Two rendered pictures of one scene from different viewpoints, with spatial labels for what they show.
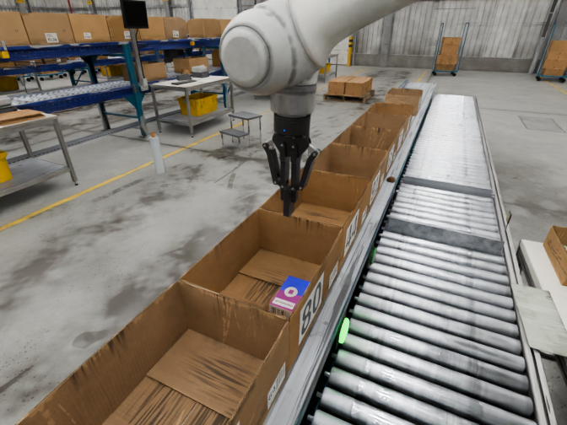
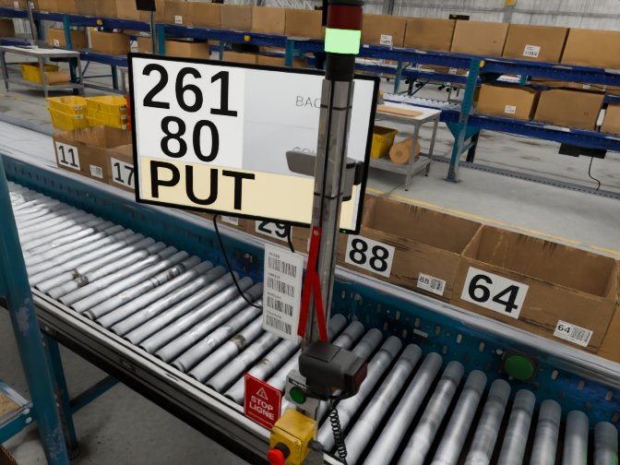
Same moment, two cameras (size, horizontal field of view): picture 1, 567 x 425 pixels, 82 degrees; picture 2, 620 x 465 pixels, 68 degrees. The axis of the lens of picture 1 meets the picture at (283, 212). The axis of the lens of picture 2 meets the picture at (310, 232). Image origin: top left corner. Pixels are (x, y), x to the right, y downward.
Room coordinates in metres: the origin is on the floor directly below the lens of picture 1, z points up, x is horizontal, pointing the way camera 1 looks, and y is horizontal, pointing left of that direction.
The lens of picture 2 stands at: (-0.22, -1.04, 1.63)
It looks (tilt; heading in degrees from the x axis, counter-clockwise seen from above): 25 degrees down; 94
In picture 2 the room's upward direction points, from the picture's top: 4 degrees clockwise
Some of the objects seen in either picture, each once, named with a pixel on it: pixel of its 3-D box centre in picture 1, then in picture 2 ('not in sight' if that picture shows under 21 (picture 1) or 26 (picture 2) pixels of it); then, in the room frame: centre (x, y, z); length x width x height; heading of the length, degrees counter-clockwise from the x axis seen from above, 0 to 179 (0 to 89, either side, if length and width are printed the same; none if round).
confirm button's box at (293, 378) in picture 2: not in sight; (301, 391); (-0.27, -0.34, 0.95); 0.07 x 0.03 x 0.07; 155
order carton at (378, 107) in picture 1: (389, 120); not in sight; (2.48, -0.79, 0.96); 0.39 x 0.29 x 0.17; 155
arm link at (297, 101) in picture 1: (293, 98); not in sight; (0.67, -0.02, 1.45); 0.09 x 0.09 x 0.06
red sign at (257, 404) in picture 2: not in sight; (273, 409); (-0.33, -0.31, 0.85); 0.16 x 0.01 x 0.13; 155
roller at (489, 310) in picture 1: (434, 296); not in sight; (0.88, -0.54, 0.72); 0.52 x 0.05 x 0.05; 65
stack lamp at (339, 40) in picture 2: not in sight; (343, 29); (-0.25, -0.31, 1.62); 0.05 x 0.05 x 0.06
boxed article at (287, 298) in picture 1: (290, 297); not in sight; (0.69, -0.02, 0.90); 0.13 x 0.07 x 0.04; 155
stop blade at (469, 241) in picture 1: (441, 237); not in sight; (1.20, -0.70, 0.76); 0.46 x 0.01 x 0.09; 65
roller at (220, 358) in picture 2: not in sight; (248, 335); (-0.48, 0.09, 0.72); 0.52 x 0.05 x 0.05; 65
